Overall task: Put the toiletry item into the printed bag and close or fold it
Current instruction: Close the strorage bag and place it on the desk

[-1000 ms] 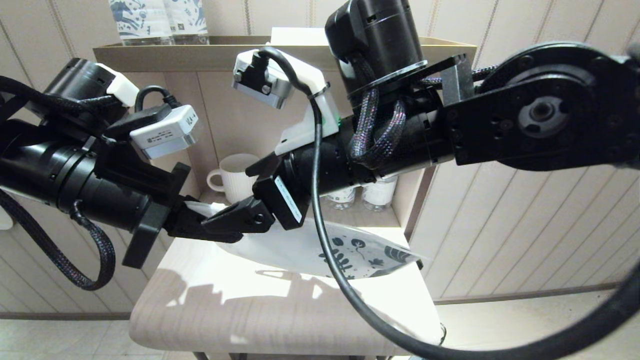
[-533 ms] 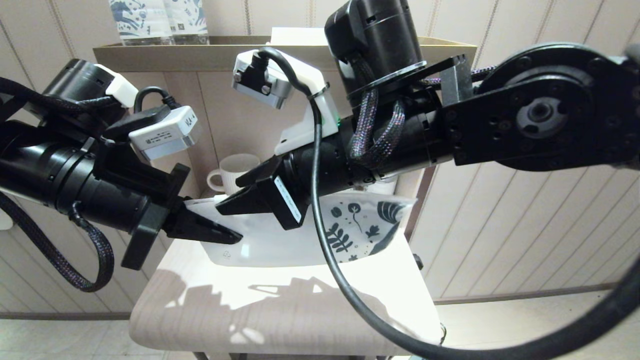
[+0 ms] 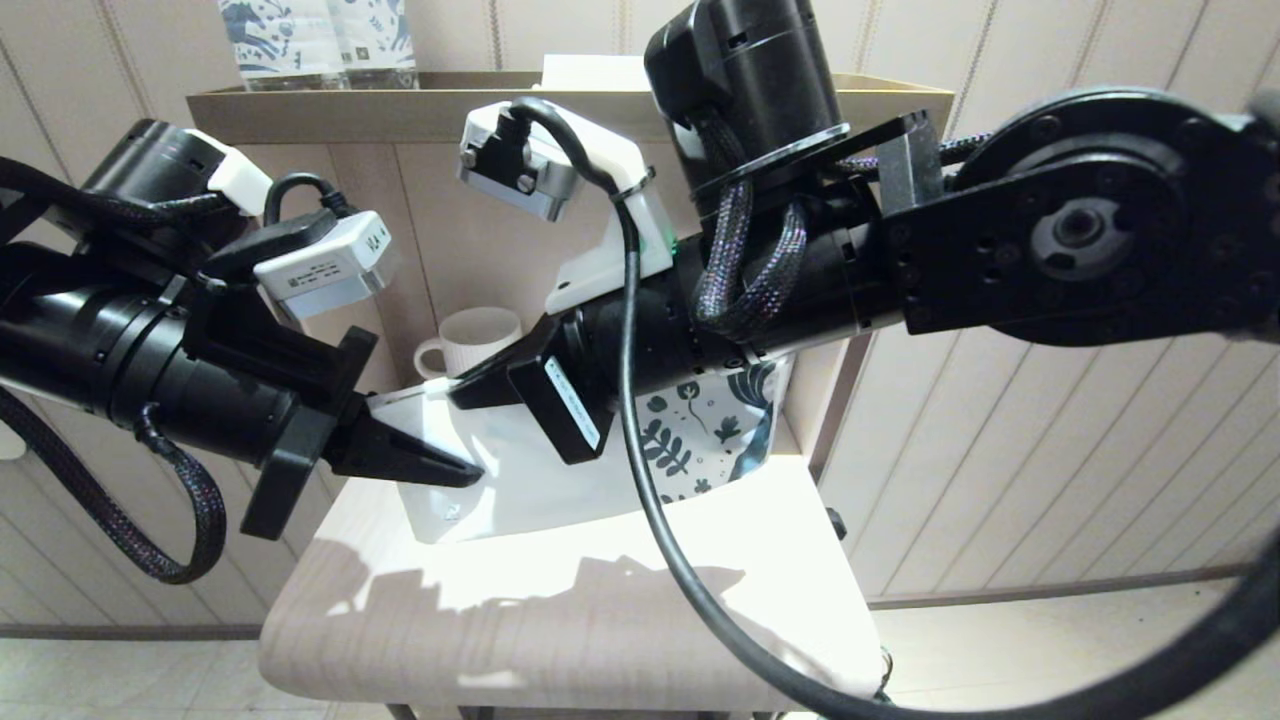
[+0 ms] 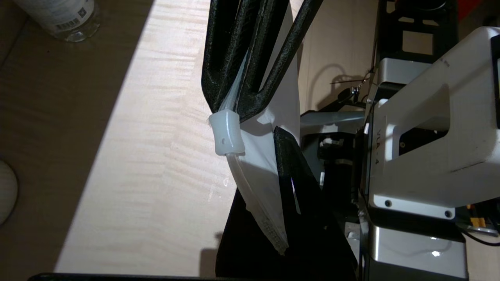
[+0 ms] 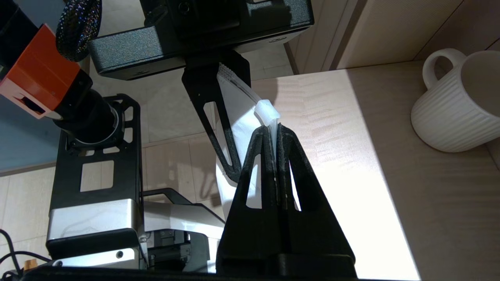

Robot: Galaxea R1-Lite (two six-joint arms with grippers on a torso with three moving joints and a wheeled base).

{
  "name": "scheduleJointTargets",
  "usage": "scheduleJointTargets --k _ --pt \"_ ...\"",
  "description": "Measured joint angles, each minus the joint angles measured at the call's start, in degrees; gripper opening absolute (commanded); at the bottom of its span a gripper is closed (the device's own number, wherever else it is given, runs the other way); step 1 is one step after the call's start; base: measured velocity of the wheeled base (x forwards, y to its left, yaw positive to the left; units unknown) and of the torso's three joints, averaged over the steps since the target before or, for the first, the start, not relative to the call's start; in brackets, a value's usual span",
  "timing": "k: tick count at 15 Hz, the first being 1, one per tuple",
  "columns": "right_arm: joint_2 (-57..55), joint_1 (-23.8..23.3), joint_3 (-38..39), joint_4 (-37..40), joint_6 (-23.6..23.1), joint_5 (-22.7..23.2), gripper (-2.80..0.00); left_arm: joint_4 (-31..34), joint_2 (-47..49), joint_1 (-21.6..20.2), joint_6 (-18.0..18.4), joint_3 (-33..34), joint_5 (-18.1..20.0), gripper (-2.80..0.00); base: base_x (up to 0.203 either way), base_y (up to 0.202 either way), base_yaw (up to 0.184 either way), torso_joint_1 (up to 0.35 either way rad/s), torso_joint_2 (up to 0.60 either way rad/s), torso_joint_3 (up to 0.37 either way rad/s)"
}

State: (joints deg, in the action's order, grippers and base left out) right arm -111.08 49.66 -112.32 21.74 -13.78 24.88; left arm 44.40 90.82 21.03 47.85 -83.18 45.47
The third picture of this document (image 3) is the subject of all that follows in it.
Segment white floral plastic pouch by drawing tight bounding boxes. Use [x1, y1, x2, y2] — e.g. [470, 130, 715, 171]
[365, 355, 796, 546]

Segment white ribbed mug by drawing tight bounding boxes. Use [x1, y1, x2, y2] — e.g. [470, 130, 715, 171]
[414, 307, 524, 381]

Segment light wooden shelf table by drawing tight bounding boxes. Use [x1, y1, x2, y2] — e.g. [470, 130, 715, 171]
[185, 70, 956, 720]

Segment white packet with blue print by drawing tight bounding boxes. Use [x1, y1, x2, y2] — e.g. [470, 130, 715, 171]
[540, 53, 661, 91]

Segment blue patterned packs on shelf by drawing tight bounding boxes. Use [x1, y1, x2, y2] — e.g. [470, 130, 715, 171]
[217, 0, 346, 91]

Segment braided cable of right arm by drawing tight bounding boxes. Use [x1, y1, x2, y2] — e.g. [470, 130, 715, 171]
[690, 110, 991, 343]

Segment braided cable of arm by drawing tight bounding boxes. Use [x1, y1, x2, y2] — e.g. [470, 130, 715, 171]
[0, 385, 228, 586]
[690, 110, 991, 343]

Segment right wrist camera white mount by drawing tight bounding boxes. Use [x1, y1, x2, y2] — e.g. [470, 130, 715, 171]
[458, 98, 677, 316]

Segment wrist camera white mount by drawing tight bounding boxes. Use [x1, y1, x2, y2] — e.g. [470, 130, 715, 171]
[458, 98, 677, 316]
[205, 155, 401, 321]

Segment braided cable of left arm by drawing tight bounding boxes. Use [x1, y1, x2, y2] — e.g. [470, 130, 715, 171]
[0, 385, 228, 586]

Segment thick black camera cable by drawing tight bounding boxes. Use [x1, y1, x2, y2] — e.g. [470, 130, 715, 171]
[510, 97, 1280, 720]

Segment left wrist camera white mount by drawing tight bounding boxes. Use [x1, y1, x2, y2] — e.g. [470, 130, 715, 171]
[205, 155, 401, 321]

